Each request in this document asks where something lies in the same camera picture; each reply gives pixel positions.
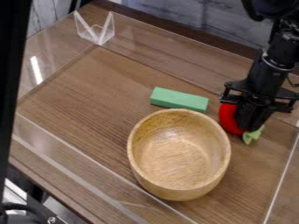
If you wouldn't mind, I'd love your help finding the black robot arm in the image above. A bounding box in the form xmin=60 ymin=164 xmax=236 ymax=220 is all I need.
xmin=218 ymin=0 xmax=299 ymax=136

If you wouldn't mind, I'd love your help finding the black metal frame post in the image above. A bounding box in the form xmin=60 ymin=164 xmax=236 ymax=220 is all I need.
xmin=0 ymin=0 xmax=33 ymax=202

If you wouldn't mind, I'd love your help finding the clear acrylic corner bracket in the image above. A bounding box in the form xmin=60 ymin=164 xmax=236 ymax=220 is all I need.
xmin=73 ymin=10 xmax=116 ymax=46

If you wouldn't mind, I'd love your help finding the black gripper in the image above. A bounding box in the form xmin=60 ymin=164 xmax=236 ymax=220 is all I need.
xmin=218 ymin=80 xmax=299 ymax=130

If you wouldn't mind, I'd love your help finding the wooden bowl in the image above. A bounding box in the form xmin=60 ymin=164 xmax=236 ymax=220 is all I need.
xmin=125 ymin=108 xmax=230 ymax=201

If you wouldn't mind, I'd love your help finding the red plush strawberry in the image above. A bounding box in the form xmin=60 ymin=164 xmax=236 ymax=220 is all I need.
xmin=218 ymin=103 xmax=264 ymax=145

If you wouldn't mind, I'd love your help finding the black cable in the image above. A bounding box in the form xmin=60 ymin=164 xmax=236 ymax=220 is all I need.
xmin=0 ymin=202 xmax=40 ymax=224

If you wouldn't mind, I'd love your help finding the clear acrylic tray wall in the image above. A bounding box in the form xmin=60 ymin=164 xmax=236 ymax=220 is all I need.
xmin=9 ymin=115 xmax=196 ymax=224

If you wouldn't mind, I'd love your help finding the green foam block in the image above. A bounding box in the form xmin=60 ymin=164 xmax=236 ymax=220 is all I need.
xmin=149 ymin=87 xmax=209 ymax=113

